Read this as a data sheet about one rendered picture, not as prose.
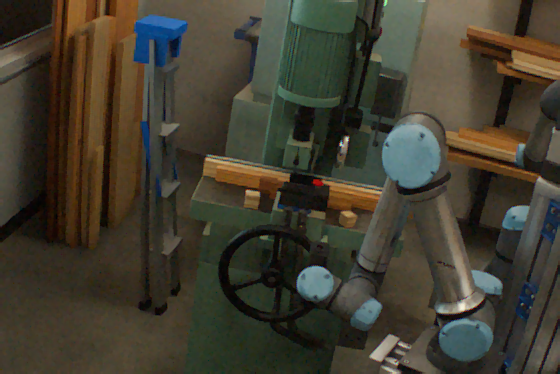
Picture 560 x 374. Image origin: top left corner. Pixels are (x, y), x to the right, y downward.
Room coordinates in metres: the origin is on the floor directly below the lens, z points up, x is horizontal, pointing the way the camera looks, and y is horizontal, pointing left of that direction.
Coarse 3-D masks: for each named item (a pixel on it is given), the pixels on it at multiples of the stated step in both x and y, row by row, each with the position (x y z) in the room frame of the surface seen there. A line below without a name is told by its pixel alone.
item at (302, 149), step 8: (312, 136) 2.43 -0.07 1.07; (288, 144) 2.34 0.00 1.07; (296, 144) 2.34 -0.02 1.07; (304, 144) 2.35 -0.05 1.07; (288, 152) 2.34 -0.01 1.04; (296, 152) 2.33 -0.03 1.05; (304, 152) 2.33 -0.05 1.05; (288, 160) 2.34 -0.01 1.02; (304, 160) 2.33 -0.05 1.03; (296, 168) 2.34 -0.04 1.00; (304, 168) 2.33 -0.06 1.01
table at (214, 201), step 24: (216, 192) 2.30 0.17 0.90; (240, 192) 2.33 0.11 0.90; (192, 216) 2.23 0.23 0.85; (216, 216) 2.23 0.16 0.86; (240, 216) 2.22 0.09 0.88; (264, 216) 2.22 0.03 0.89; (336, 216) 2.28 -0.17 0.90; (360, 216) 2.31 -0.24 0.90; (264, 240) 2.13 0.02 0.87; (336, 240) 2.21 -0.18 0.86; (360, 240) 2.21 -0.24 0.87
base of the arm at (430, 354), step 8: (440, 328) 1.77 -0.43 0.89; (432, 344) 1.76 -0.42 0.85; (432, 352) 1.74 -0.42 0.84; (440, 352) 1.72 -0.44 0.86; (432, 360) 1.73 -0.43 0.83; (440, 360) 1.71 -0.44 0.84; (448, 360) 1.70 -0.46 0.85; (480, 360) 1.71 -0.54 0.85; (440, 368) 1.70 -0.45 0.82; (448, 368) 1.70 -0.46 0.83; (456, 368) 1.69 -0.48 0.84; (464, 368) 1.69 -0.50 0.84; (472, 368) 1.70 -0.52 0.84; (480, 368) 1.72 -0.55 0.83
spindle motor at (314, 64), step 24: (312, 0) 2.30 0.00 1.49; (336, 0) 2.31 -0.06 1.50; (312, 24) 2.30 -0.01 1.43; (336, 24) 2.30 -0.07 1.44; (288, 48) 2.35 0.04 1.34; (312, 48) 2.30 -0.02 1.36; (336, 48) 2.31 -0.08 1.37; (288, 72) 2.33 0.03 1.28; (312, 72) 2.30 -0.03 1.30; (336, 72) 2.32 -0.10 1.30; (288, 96) 2.32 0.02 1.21; (312, 96) 2.30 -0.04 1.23; (336, 96) 2.35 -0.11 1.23
